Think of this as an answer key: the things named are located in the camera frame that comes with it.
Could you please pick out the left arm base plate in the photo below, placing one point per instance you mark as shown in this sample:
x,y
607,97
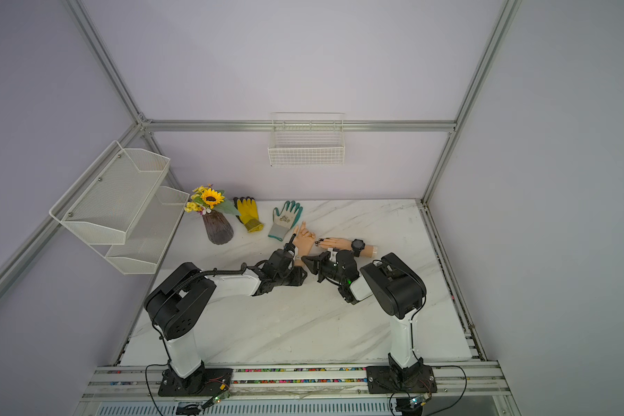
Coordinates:
x,y
201,383

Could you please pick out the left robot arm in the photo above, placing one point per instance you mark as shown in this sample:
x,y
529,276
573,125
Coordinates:
x,y
175,306

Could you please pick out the green grey work glove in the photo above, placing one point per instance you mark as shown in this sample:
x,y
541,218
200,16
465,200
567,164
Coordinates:
x,y
284,219

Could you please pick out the white two-tier mesh shelf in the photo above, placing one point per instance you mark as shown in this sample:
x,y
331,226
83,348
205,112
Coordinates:
x,y
122,209

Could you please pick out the yellow work glove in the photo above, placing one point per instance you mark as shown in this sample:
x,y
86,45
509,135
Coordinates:
x,y
248,214

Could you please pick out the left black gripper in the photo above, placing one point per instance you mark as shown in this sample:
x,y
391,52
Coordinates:
x,y
297,279

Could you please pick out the black wrist watch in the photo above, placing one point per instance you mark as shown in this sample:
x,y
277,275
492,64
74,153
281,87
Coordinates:
x,y
357,247

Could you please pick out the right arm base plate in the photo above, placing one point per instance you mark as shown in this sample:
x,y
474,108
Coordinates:
x,y
415,379

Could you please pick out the mannequin hand with black watch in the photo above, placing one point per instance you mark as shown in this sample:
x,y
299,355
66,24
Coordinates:
x,y
337,244

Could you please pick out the white wire wall basket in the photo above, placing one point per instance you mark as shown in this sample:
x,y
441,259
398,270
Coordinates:
x,y
307,139

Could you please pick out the dark ribbed vase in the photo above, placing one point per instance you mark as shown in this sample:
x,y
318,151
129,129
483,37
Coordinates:
x,y
218,229

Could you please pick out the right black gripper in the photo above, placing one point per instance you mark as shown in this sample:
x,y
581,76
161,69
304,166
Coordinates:
x,y
316,263

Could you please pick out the artificial sunflower bouquet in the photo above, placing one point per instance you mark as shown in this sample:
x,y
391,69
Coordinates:
x,y
207,200

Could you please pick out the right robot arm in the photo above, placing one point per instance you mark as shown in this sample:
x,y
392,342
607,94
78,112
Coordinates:
x,y
398,290

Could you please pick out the aluminium front rail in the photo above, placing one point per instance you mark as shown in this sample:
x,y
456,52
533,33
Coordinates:
x,y
474,388

